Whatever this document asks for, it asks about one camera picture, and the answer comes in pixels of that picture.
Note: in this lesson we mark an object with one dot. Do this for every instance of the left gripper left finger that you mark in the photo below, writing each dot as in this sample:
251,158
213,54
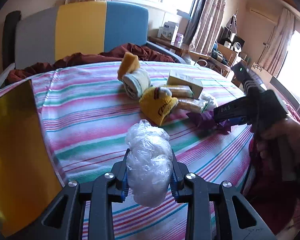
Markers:
118,189

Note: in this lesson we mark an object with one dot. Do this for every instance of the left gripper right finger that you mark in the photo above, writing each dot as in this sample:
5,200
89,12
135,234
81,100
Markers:
179,191

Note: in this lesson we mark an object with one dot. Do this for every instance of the clear plastic bag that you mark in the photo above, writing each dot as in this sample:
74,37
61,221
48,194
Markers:
149,163

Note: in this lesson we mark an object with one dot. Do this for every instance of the cracker packet green ends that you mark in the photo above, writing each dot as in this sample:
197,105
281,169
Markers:
180,91

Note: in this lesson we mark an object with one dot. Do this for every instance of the person right hand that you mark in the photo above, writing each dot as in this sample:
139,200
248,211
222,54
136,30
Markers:
276,151

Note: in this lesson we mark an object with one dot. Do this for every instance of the wooden desk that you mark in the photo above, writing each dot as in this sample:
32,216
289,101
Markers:
183,49

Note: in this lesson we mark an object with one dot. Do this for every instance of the striped bed sheet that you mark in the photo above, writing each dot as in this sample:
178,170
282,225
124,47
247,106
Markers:
78,158

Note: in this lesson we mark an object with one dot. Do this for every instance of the beige cardboard box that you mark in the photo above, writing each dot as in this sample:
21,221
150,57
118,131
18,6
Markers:
175,78

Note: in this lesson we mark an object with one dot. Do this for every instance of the gold tin box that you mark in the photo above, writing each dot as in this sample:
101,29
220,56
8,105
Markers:
28,182

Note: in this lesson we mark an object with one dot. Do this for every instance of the pink floral curtain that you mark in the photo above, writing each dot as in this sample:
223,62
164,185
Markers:
204,25

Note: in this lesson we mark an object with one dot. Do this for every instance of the white box on desk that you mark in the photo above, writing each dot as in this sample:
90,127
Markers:
168,31

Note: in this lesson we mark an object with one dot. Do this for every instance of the orange sponge block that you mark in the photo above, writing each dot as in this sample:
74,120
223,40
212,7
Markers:
129,64

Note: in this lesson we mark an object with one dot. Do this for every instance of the dark red blanket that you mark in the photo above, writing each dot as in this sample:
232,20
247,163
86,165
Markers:
143,53

